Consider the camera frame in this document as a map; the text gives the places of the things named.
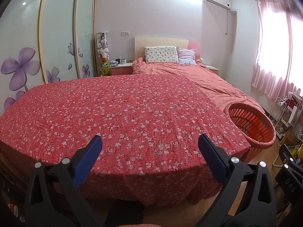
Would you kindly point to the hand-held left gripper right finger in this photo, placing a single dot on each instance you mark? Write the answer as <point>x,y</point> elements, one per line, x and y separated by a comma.
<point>213,160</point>

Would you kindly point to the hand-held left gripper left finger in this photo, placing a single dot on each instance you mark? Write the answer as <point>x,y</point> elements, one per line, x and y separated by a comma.
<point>86,160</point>

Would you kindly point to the orange plastic laundry basket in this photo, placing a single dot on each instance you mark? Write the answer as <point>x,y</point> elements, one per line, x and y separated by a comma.
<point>258,132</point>

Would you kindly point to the brown paper bag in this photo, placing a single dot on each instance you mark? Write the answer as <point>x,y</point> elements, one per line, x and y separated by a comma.
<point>290,137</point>

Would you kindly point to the red floral table cloth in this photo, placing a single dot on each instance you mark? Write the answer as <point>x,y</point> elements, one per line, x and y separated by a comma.
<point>118,111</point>

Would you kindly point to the pink duvet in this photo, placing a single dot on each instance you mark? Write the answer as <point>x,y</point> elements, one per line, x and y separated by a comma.
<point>201,78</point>

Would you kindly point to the pink nightstand with mugs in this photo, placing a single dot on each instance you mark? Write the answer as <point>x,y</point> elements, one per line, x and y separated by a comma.
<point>120,70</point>

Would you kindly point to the pink striped pillow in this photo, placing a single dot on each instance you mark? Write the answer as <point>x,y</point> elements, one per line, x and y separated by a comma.
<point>187,56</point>

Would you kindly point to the clear tube of plush toys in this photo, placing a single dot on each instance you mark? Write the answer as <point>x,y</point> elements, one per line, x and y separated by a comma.
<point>103,49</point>

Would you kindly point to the white floral pillow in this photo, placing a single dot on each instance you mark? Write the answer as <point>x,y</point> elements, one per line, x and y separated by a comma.
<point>161,54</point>

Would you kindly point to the pink curtain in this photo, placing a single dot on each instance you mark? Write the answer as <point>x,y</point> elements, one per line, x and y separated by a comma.
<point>297,52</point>
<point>272,52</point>

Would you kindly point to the wardrobe with purple flower print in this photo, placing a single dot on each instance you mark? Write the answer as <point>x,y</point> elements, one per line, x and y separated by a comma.
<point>54,40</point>

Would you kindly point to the beige and pink headboard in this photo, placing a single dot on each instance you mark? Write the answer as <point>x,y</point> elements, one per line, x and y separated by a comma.
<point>161,42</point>

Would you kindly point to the air conditioner pipe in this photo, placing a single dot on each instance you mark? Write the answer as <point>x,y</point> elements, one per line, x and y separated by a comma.
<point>226,21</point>

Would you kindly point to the white air conditioner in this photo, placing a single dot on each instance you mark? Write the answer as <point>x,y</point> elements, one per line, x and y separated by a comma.
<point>217,2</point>

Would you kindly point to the white tube frame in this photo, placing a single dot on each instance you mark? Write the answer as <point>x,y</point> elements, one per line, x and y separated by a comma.
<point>276,158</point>

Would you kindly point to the wall switch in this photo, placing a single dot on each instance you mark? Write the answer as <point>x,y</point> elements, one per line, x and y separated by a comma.
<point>125,33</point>

